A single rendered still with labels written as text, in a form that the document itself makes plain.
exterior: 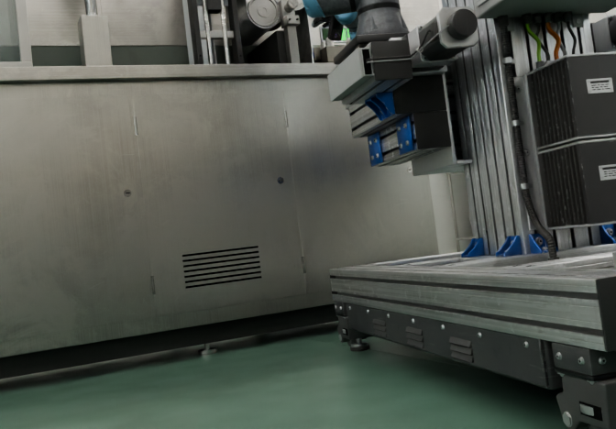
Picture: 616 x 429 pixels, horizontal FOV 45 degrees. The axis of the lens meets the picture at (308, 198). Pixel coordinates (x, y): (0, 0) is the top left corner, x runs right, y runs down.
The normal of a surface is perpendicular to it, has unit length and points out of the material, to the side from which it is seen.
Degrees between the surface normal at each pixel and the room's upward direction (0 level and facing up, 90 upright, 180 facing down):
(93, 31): 90
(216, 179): 90
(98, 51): 90
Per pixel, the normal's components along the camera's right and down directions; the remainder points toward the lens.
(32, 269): 0.40, -0.10
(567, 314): -0.97, 0.11
